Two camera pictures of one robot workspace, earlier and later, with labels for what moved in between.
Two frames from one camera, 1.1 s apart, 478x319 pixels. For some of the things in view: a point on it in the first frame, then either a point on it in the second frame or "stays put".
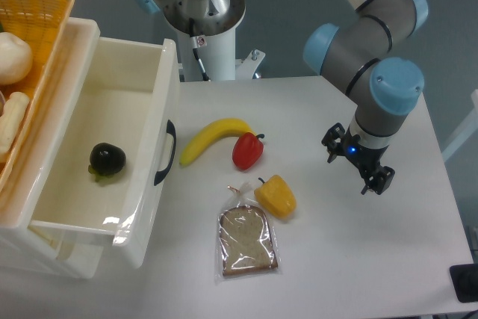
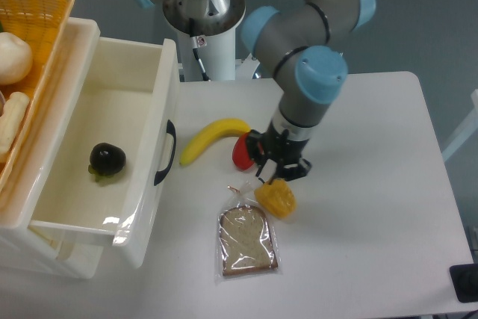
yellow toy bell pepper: (275, 196) stays put
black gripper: (366, 157) → (280, 148)
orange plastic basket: (38, 13) stays put
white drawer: (107, 171) stays put
